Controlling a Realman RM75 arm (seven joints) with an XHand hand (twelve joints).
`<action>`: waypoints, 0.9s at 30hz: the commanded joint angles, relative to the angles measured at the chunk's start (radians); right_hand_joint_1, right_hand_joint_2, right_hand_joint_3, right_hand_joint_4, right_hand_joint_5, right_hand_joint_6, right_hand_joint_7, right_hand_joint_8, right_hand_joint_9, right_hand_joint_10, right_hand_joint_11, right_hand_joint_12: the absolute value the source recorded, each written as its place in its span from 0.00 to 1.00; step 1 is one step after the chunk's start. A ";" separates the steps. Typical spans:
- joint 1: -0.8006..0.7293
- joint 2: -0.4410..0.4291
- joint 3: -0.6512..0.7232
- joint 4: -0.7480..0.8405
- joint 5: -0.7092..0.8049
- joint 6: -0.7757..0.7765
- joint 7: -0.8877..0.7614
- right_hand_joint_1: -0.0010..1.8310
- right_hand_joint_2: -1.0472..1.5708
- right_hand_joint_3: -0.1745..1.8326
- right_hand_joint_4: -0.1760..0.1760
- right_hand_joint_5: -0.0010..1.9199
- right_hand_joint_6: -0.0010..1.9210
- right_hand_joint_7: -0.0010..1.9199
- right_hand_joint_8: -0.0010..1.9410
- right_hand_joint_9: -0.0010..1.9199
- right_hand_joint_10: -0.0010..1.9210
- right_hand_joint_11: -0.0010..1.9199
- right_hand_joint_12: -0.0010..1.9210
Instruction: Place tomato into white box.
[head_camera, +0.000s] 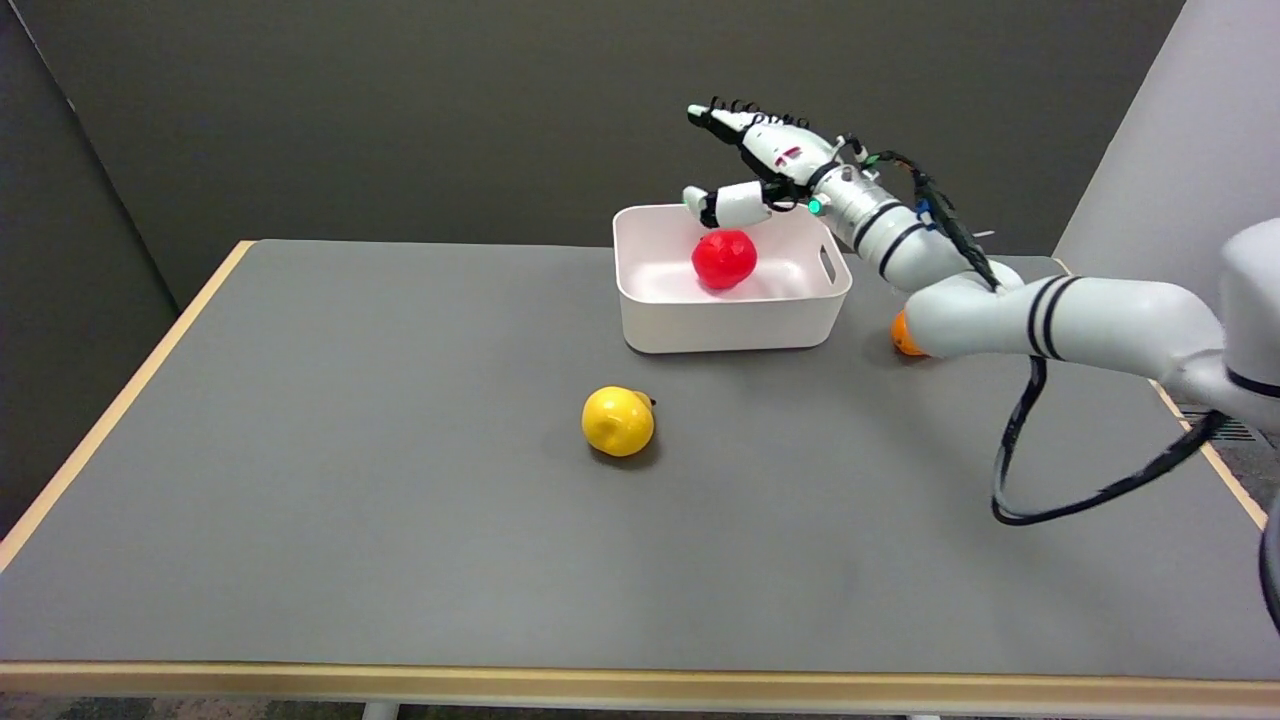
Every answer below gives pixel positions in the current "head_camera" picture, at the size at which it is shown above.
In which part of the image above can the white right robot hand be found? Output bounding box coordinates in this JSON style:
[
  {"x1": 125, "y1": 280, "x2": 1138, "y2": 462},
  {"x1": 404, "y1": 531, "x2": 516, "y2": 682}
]
[{"x1": 682, "y1": 97, "x2": 839, "y2": 230}]

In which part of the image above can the red tomato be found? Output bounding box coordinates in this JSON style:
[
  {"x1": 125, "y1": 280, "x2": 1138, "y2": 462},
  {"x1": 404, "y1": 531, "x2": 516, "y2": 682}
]
[{"x1": 691, "y1": 229, "x2": 759, "y2": 292}]

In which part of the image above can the white plastic box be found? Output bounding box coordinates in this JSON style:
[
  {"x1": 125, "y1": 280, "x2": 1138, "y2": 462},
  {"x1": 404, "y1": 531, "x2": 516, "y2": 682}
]
[{"x1": 612, "y1": 202, "x2": 854, "y2": 355}]

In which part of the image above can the orange mango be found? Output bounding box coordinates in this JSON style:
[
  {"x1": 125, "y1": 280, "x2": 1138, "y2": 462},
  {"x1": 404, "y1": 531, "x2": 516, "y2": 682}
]
[{"x1": 891, "y1": 309, "x2": 929, "y2": 358}]

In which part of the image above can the yellow lemon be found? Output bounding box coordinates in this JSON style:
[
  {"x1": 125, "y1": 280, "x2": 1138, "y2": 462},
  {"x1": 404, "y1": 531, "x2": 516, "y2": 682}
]
[{"x1": 581, "y1": 386, "x2": 657, "y2": 459}]

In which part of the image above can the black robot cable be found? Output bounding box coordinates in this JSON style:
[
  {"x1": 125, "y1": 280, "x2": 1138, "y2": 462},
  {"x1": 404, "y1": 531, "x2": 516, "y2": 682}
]
[{"x1": 866, "y1": 150, "x2": 1229, "y2": 527}]

